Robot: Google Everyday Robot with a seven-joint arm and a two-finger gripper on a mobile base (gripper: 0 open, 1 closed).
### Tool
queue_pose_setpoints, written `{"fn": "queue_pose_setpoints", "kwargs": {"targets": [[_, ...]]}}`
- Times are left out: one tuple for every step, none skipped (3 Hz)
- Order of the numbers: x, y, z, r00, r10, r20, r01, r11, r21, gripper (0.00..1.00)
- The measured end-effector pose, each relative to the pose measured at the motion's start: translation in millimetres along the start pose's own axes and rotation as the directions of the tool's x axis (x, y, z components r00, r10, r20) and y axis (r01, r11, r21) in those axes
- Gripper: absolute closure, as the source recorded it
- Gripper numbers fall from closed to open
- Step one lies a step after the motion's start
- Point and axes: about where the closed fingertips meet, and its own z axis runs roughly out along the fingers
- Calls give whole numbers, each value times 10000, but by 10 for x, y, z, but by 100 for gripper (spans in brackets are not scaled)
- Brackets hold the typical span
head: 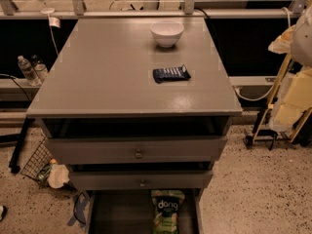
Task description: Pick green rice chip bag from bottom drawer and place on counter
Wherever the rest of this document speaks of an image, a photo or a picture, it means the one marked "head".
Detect green rice chip bag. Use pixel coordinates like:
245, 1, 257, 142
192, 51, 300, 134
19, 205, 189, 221
151, 190, 185, 234

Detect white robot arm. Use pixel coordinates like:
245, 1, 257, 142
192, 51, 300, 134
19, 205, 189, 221
291, 7, 312, 66

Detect grey drawer cabinet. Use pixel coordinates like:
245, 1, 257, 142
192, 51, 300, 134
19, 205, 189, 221
25, 17, 243, 234

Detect top grey drawer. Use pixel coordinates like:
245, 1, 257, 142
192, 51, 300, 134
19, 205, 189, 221
45, 136, 227, 165

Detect middle grey drawer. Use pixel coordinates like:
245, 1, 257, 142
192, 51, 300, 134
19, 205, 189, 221
69, 172, 213, 190

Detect open bottom grey drawer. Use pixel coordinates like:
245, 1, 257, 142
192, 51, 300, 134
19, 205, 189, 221
86, 189, 204, 234

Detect white crumpled bag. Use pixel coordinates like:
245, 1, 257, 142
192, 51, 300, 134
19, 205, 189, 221
48, 164, 69, 189

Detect dark blue snack packet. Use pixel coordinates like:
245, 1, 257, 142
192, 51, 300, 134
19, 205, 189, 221
152, 65, 191, 84

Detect white ceramic bowl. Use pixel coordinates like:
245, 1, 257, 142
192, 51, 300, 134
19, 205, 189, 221
150, 19, 184, 48

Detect blue tape strips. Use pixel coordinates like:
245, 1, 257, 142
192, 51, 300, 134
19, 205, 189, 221
67, 192, 89, 228

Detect clear water bottle right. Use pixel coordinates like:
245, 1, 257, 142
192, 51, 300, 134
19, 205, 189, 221
31, 55, 49, 82

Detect clear water bottle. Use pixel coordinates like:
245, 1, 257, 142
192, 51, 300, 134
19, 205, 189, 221
18, 56, 41, 86
31, 55, 49, 82

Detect clear water bottle left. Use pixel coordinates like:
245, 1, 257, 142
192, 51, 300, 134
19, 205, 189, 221
18, 56, 41, 86

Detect black metal leg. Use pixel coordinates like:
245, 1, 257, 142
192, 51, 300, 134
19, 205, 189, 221
9, 118, 31, 174

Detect white cable right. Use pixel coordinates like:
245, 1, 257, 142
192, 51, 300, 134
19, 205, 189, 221
233, 6, 293, 102

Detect black wire basket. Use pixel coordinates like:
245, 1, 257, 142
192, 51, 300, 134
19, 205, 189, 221
20, 138, 52, 187

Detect white cable with tag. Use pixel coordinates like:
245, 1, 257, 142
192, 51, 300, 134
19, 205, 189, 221
46, 13, 61, 57

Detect black cable left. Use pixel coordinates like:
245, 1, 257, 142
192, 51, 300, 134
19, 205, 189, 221
0, 73, 32, 102

